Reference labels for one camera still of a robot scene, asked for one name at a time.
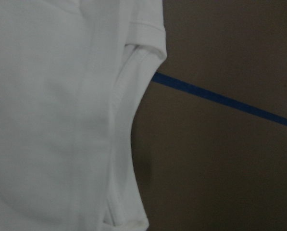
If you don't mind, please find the brown paper table cover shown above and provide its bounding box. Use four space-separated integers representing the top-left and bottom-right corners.
132 0 287 231

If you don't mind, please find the white long-sleeve printed shirt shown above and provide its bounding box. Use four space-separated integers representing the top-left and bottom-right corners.
0 0 166 231

